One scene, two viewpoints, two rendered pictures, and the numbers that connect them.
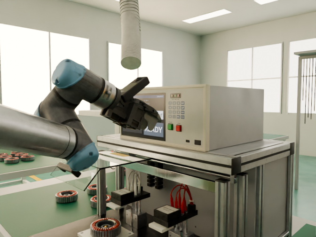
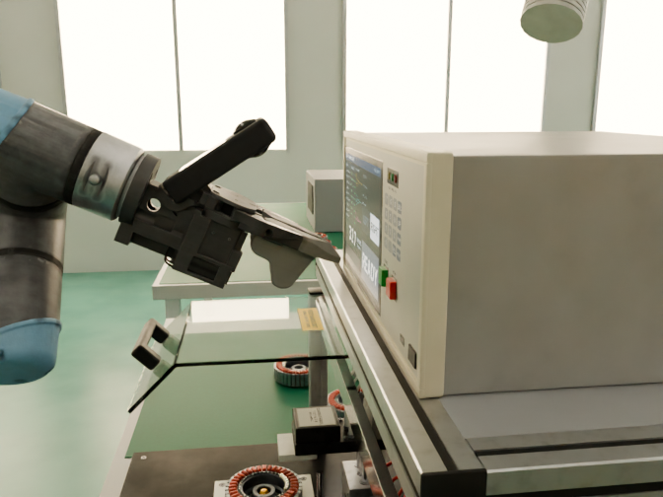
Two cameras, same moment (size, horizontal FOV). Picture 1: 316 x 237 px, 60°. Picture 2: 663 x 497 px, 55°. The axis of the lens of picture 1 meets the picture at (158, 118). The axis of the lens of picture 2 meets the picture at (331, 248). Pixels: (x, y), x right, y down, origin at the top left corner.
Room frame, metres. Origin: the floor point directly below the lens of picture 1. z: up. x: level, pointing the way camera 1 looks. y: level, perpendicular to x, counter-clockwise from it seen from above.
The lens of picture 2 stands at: (0.38, -0.37, 1.36)
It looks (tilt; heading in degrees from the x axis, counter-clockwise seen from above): 13 degrees down; 36
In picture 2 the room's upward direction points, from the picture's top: straight up
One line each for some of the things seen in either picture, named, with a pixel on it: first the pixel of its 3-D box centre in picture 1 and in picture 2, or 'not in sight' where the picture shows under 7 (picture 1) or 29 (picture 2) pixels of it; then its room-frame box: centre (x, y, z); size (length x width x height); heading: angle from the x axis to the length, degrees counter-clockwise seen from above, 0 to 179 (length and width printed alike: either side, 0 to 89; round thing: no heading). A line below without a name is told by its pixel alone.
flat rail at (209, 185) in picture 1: (147, 169); (344, 382); (0.97, 0.04, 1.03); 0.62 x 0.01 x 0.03; 44
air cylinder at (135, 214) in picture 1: (136, 217); (361, 489); (1.08, 0.09, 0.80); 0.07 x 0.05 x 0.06; 44
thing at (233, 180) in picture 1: (162, 161); not in sight; (1.02, -0.02, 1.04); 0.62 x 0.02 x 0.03; 44
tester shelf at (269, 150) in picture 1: (187, 144); (521, 322); (1.12, -0.12, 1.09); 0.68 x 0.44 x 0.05; 44
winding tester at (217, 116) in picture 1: (190, 114); (535, 225); (1.11, -0.13, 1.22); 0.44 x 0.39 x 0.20; 44
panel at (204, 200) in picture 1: (176, 188); not in sight; (1.07, -0.07, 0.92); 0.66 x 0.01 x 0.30; 44
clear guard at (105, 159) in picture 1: (107, 165); (264, 345); (0.98, 0.18, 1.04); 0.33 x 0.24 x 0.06; 134
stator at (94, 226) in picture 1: (106, 228); (263, 494); (0.98, 0.19, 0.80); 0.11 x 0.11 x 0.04
